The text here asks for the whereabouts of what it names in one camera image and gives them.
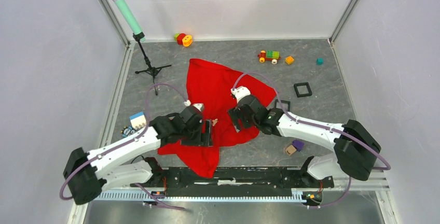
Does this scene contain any orange lego brick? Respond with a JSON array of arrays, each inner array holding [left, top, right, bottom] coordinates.
[[284, 56, 295, 65]]

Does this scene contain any blue patterned card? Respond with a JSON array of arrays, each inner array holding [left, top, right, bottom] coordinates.
[[120, 126, 136, 138]]

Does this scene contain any orange toy block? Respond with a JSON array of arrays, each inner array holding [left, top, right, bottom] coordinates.
[[182, 35, 193, 47]]

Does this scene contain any white and blue block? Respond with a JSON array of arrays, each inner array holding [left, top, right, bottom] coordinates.
[[129, 111, 147, 130]]

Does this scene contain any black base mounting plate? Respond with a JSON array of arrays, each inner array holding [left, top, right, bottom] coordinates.
[[142, 158, 335, 197]]

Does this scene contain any red toy block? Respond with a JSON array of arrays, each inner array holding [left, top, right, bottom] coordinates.
[[176, 33, 186, 45]]

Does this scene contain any slotted cable duct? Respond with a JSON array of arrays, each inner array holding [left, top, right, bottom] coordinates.
[[95, 189, 306, 203]]

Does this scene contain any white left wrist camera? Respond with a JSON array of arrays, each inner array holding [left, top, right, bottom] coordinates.
[[192, 103, 205, 113]]

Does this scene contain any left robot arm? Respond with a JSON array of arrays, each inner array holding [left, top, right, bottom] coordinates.
[[59, 103, 213, 205]]

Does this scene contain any purple lego brick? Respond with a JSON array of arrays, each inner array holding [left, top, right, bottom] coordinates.
[[292, 139, 305, 151]]

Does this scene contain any red garment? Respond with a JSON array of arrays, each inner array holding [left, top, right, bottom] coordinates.
[[158, 59, 259, 178]]

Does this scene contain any colourful toy train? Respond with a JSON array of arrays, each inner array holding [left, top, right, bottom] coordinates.
[[257, 50, 281, 64]]

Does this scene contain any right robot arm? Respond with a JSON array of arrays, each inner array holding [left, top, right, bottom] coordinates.
[[228, 95, 381, 187]]

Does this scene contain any black tripod stand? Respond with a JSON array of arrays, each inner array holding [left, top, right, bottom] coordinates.
[[133, 32, 172, 84]]

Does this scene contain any wooden letter cube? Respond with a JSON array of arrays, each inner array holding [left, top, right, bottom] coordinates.
[[284, 145, 297, 156]]

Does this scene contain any mint green microphone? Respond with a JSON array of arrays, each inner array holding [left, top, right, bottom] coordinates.
[[112, 0, 145, 41]]

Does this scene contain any black square frame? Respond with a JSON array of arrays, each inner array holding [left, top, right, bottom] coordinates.
[[293, 82, 312, 98], [274, 99, 291, 111]]

